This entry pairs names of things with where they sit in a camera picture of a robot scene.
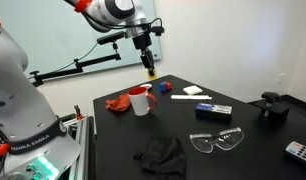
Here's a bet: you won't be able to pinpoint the small yellow block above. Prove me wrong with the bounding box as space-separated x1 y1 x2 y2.
146 69 159 81

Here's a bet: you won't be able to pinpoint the black lever clamp orange tip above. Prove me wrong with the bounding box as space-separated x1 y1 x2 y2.
73 104 85 121

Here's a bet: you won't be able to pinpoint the blue and white box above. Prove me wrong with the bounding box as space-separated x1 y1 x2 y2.
195 102 233 122

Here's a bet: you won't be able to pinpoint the black fabric pouch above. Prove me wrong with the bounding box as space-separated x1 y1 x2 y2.
133 136 187 180

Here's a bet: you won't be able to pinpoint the clear safety glasses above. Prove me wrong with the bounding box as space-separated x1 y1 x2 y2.
189 126 245 154

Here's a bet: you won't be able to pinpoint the white mug with red inside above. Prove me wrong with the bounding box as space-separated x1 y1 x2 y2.
127 86 158 117

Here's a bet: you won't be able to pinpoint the long white strip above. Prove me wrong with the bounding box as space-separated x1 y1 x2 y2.
170 94 213 101

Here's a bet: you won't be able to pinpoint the orange cloth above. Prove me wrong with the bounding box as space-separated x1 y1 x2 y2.
105 93 132 113

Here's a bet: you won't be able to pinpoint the small blue block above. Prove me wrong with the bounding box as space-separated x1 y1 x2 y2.
159 81 169 93

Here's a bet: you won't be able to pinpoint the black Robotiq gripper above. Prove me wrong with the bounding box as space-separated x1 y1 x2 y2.
131 32 157 77

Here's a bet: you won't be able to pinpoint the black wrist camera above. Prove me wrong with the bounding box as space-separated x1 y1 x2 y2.
148 25 166 37

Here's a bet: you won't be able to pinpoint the glass whiteboard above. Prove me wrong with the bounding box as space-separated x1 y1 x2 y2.
0 0 162 79

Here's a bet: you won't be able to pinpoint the pale yellow sticky note pad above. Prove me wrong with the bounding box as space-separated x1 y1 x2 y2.
182 85 204 96

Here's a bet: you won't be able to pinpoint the black remote control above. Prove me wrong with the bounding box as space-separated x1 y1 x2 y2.
285 140 306 168

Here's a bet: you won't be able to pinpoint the black articulated camera mount arm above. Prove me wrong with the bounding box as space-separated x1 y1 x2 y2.
28 41 123 88

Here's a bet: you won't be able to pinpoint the aluminium profile frame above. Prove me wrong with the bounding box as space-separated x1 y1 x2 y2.
61 114 96 180

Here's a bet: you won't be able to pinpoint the black table clamp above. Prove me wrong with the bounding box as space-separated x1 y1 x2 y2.
253 91 290 122

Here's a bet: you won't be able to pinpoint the black bar camera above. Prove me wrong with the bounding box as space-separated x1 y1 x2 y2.
96 30 126 46

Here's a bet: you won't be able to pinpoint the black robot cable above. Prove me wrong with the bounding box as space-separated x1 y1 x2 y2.
64 0 162 34

